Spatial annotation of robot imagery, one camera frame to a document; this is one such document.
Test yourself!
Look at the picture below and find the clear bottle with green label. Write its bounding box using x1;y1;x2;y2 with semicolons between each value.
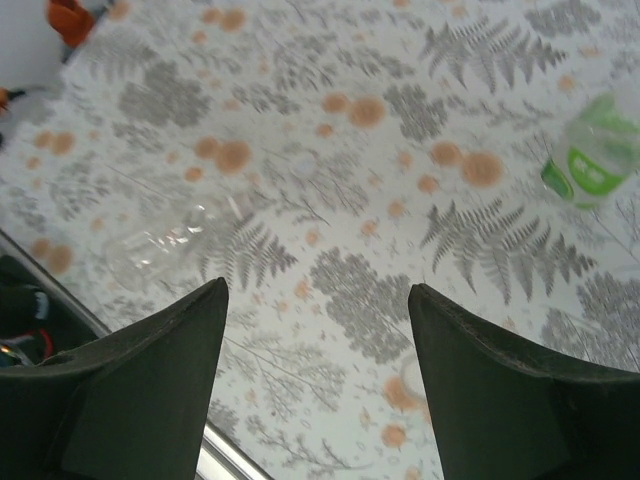
541;92;640;210

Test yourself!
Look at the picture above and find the white bottle cap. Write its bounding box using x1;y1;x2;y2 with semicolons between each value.
397;357;426;401

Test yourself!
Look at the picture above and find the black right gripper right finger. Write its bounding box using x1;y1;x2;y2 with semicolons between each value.
407;282;640;480

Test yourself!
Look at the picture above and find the plain clear plastic bottle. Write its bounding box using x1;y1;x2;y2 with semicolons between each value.
102;199;214;294

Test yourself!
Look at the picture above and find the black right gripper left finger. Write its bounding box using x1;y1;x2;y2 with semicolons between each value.
0;277;230;480

